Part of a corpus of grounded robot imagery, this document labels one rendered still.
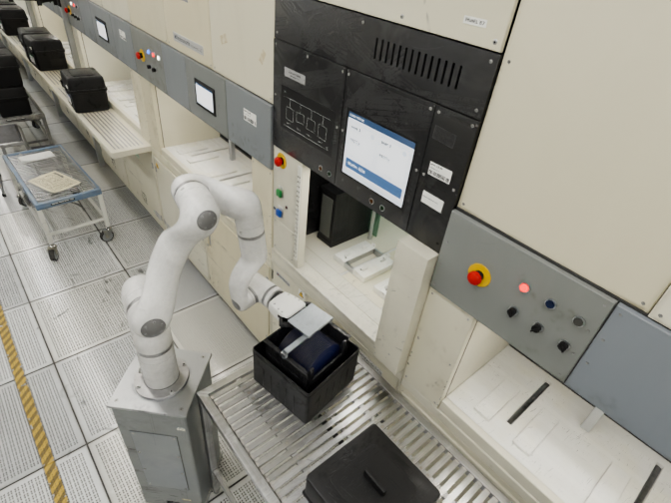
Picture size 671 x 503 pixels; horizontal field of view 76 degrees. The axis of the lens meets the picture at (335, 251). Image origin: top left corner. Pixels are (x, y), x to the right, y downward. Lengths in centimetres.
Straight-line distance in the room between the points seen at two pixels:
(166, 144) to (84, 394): 160
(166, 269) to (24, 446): 156
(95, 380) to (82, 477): 55
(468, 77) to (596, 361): 72
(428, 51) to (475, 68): 14
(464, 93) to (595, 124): 30
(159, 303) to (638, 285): 122
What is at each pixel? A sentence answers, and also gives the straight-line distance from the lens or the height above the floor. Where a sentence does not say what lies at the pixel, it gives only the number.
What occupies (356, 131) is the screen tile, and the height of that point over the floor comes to 163.
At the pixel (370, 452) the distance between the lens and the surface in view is 147.
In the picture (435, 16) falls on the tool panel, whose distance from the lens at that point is 120.
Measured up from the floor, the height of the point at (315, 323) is 108.
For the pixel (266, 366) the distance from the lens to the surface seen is 158.
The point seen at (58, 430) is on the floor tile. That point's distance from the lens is 272.
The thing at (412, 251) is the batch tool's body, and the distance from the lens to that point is 130.
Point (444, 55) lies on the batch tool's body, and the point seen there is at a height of 192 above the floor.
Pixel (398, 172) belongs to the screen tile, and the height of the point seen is 158.
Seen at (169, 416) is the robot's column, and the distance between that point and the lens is 170.
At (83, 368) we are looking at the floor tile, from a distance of 292.
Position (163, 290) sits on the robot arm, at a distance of 139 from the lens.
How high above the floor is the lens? 214
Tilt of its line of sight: 37 degrees down
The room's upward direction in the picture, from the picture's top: 7 degrees clockwise
